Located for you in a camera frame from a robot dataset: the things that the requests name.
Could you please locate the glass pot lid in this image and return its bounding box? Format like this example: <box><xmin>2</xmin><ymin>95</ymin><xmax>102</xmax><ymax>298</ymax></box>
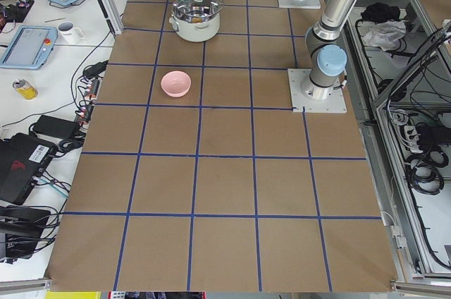
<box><xmin>172</xmin><ymin>0</ymin><xmax>223</xmax><ymax>23</ymax></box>

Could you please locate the pale green cooking pot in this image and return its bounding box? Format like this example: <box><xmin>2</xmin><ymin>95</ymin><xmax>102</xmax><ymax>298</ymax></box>
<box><xmin>169</xmin><ymin>11</ymin><xmax>221</xmax><ymax>42</ymax></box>

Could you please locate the pink bowl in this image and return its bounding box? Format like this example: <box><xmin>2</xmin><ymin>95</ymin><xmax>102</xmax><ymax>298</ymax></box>
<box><xmin>161</xmin><ymin>71</ymin><xmax>192</xmax><ymax>98</ymax></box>

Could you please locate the white mug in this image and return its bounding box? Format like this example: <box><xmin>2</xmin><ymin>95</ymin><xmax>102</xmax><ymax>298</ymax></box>
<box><xmin>57</xmin><ymin>21</ymin><xmax>85</xmax><ymax>45</ymax></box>

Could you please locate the power strip with plugs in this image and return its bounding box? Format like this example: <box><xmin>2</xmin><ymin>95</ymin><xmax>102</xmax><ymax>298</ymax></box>
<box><xmin>75</xmin><ymin>78</ymin><xmax>101</xmax><ymax>126</ymax></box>

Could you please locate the black cloth bundle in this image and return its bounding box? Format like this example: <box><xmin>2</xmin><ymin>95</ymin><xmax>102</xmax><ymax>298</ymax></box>
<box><xmin>361</xmin><ymin>2</ymin><xmax>400</xmax><ymax>23</ymax></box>

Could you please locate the near teach pendant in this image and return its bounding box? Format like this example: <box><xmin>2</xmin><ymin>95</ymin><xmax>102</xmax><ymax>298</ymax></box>
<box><xmin>1</xmin><ymin>25</ymin><xmax>58</xmax><ymax>70</ymax></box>

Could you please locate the white crumpled cloth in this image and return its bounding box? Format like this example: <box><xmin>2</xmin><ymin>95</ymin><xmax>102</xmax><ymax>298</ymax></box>
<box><xmin>362</xmin><ymin>20</ymin><xmax>407</xmax><ymax>51</ymax></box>

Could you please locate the large black power brick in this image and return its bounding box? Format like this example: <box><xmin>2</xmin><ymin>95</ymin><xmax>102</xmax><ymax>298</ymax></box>
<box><xmin>29</xmin><ymin>115</ymin><xmax>80</xmax><ymax>140</ymax></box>

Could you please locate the yellow drink can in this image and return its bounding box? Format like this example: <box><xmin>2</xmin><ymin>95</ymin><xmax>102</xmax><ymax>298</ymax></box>
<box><xmin>12</xmin><ymin>79</ymin><xmax>38</xmax><ymax>100</ymax></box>

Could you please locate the coiled black cable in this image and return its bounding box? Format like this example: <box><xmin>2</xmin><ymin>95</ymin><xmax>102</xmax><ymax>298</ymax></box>
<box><xmin>404</xmin><ymin>161</ymin><xmax>445</xmax><ymax>195</ymax></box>

